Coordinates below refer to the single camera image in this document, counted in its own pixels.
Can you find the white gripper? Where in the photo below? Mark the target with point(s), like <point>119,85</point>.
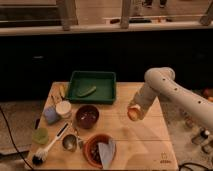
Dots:
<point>144,97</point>

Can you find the orange apple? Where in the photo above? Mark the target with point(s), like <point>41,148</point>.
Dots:
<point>133,114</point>

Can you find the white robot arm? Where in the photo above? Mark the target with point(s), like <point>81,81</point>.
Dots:
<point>161,81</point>

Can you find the purple bowl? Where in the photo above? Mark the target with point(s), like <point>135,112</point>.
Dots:
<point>87,116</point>

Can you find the orange terracotta bowl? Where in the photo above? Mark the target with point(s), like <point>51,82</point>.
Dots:
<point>90,149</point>

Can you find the green cucumber piece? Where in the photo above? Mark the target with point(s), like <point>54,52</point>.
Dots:
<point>87,92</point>

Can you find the grey folded cloth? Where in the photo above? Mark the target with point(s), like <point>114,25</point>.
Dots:
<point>106,152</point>

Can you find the green plastic tray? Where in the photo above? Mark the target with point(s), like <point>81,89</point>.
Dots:
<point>82,80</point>

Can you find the metal spoon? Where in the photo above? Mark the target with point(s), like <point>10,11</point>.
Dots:
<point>79,139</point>

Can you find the white round container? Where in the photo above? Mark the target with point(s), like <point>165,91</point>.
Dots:
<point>63,109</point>

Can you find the yellow banana piece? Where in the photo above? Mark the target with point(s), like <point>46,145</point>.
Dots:
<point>62,91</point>

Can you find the small metal cup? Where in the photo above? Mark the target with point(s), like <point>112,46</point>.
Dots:
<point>69,142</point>

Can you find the green cup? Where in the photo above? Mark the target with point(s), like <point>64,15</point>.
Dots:
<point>40,136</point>

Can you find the white dish brush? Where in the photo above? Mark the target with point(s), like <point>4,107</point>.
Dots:
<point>41,154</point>

